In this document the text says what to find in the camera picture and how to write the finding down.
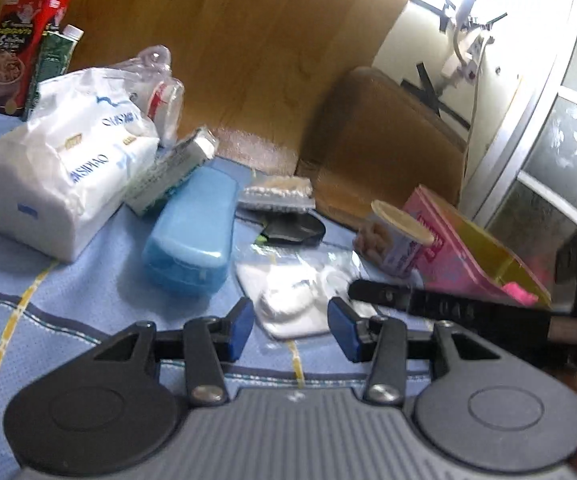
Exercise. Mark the cotton swab box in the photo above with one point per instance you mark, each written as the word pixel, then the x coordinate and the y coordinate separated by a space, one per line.
pixel 278 192

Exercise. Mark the blue plastic case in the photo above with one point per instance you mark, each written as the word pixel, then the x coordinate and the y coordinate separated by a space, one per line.
pixel 191 230

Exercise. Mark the white face mask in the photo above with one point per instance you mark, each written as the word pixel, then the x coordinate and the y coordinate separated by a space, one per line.
pixel 288 295

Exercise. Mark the red snack carton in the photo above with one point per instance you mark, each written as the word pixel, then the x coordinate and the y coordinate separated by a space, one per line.
pixel 16 45

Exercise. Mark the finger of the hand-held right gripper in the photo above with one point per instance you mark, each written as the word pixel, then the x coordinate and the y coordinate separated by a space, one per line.
pixel 448 307

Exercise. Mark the pink tin box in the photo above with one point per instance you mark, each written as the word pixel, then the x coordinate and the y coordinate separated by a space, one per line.
pixel 448 255

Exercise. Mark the clear bag with cup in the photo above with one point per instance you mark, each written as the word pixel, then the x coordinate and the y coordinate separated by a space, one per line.
pixel 161 95

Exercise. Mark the small green white box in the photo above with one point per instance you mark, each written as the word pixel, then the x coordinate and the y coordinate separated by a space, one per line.
pixel 168 175

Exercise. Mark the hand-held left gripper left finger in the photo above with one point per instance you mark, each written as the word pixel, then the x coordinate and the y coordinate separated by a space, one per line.
pixel 240 327

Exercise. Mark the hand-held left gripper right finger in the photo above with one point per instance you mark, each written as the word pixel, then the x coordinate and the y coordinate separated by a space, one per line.
pixel 344 327

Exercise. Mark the white tissue pack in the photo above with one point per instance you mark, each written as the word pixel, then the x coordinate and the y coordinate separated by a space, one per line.
pixel 53 170

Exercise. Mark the green drink carton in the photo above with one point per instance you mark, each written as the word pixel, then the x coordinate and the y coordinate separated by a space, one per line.
pixel 56 65

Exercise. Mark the frosted glass sliding door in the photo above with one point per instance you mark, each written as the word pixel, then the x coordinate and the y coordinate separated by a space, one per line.
pixel 563 125

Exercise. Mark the can with purple label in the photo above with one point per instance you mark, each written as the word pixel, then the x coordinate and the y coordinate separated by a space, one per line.
pixel 393 240

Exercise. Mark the white power strip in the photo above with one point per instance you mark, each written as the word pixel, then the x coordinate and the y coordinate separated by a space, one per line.
pixel 461 67

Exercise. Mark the black tape cross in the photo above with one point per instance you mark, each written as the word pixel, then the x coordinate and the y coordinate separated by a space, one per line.
pixel 431 92

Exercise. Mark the black flat object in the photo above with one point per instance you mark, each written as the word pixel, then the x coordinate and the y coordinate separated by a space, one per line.
pixel 293 230

